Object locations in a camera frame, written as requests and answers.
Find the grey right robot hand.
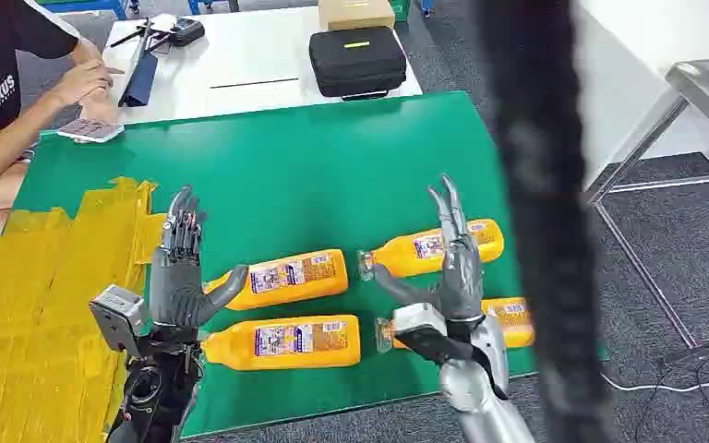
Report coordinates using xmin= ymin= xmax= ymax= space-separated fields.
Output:
xmin=370 ymin=174 xmax=486 ymax=324

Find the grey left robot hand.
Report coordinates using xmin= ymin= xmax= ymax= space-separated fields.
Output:
xmin=148 ymin=185 xmax=250 ymax=331

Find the orange drink bottle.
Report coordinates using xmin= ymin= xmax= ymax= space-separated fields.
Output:
xmin=376 ymin=296 xmax=536 ymax=354
xmin=357 ymin=219 xmax=506 ymax=282
xmin=199 ymin=315 xmax=362 ymax=372
xmin=203 ymin=248 xmax=350 ymax=312

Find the white smartphone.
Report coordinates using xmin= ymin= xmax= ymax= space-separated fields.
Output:
xmin=56 ymin=117 xmax=126 ymax=146

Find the green table mat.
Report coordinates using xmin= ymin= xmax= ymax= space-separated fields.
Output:
xmin=11 ymin=91 xmax=609 ymax=439

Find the person's left hand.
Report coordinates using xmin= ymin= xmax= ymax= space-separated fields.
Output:
xmin=54 ymin=59 xmax=126 ymax=106

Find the white table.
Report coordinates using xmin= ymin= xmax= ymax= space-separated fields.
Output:
xmin=78 ymin=6 xmax=424 ymax=127

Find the black carrying case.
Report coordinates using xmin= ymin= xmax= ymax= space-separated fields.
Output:
xmin=308 ymin=25 xmax=408 ymax=102

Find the black remote controller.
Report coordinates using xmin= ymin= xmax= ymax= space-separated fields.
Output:
xmin=167 ymin=17 xmax=207 ymax=48

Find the cardboard box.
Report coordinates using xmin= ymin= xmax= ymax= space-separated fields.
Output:
xmin=318 ymin=0 xmax=397 ymax=31

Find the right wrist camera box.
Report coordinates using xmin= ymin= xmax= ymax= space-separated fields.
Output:
xmin=391 ymin=304 xmax=491 ymax=369

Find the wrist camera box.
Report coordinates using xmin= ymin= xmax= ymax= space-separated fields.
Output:
xmin=391 ymin=304 xmax=491 ymax=369
xmin=90 ymin=285 xmax=149 ymax=360

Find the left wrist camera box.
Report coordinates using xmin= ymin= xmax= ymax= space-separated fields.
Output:
xmin=90 ymin=285 xmax=149 ymax=360

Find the thick black hanging cable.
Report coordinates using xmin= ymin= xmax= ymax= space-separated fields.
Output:
xmin=475 ymin=0 xmax=618 ymax=443

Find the white floor cable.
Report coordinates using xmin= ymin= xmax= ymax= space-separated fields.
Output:
xmin=598 ymin=341 xmax=709 ymax=394

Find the black floor cable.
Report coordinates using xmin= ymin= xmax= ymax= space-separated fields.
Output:
xmin=632 ymin=354 xmax=709 ymax=443

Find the blue metal frame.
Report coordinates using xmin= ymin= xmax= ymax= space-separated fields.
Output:
xmin=36 ymin=0 xmax=141 ymax=19

